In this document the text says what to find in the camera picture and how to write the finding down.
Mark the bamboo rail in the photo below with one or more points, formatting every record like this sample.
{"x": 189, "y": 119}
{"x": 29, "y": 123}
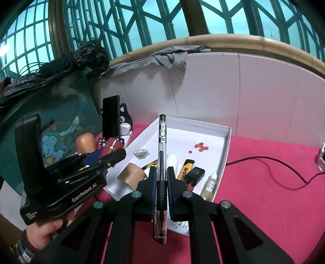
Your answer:
{"x": 254, "y": 40}

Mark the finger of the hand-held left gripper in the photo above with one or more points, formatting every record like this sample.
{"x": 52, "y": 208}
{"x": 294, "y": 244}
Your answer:
{"x": 94, "y": 156}
{"x": 114, "y": 156}

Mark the red lipstick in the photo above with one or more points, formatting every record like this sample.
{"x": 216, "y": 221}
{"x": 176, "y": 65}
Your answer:
{"x": 111, "y": 146}

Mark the yellow black pencil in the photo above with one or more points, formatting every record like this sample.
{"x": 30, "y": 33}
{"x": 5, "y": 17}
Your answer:
{"x": 152, "y": 163}

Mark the grey cloth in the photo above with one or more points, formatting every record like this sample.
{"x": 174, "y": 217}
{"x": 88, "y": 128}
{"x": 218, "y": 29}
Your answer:
{"x": 175, "y": 61}

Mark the white charger plug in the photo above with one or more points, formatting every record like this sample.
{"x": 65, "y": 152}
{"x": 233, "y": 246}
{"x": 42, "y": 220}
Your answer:
{"x": 173, "y": 160}

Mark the green window grille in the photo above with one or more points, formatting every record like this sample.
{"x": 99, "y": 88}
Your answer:
{"x": 127, "y": 22}

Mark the white box tray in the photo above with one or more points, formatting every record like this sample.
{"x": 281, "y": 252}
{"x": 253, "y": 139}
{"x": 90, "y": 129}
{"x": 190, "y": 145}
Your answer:
{"x": 198, "y": 134}

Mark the teal mouse-print bag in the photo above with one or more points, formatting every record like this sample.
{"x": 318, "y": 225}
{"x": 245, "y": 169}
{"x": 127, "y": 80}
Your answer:
{"x": 76, "y": 101}

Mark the small dropper bottle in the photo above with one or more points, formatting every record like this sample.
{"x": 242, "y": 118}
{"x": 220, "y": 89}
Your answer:
{"x": 209, "y": 187}

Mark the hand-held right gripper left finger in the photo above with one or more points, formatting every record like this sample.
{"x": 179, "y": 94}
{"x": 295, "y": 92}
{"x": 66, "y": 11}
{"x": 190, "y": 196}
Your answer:
{"x": 153, "y": 182}

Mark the apple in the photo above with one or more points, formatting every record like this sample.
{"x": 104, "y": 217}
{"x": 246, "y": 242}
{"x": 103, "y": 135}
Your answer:
{"x": 86, "y": 143}

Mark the person's left forearm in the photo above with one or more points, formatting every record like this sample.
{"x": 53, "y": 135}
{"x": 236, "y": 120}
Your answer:
{"x": 22, "y": 253}

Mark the white backdrop board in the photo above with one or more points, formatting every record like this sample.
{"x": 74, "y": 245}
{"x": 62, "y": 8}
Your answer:
{"x": 254, "y": 101}

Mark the brown tape roll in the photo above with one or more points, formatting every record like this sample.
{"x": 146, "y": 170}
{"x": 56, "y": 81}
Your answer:
{"x": 132, "y": 175}

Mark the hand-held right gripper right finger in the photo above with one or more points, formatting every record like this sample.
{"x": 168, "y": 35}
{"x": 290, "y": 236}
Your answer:
{"x": 169, "y": 187}

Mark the orange lighter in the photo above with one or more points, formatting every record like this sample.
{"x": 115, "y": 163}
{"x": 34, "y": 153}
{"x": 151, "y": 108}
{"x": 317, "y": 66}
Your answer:
{"x": 186, "y": 168}

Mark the black plastic bag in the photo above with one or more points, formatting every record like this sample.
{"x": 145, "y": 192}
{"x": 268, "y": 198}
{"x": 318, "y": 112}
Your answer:
{"x": 88, "y": 55}

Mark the black cat phone stand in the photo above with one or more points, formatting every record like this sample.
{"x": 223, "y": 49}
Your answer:
{"x": 125, "y": 114}

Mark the white power adapter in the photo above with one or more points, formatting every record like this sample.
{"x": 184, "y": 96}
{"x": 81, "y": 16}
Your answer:
{"x": 322, "y": 162}

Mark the black phone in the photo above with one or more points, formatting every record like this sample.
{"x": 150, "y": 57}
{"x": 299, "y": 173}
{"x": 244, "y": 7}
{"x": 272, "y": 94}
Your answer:
{"x": 111, "y": 116}

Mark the person's left hand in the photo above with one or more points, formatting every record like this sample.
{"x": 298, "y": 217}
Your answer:
{"x": 40, "y": 233}

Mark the red table cloth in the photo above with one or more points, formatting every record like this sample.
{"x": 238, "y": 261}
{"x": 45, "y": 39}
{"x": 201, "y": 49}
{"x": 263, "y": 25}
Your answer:
{"x": 266, "y": 215}

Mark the clear gel pen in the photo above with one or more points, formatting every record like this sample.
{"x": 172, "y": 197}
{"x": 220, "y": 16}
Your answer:
{"x": 162, "y": 142}

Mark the clear plastic piece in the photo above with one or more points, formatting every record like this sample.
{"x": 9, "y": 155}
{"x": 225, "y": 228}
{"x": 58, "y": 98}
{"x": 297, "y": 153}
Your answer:
{"x": 141, "y": 154}

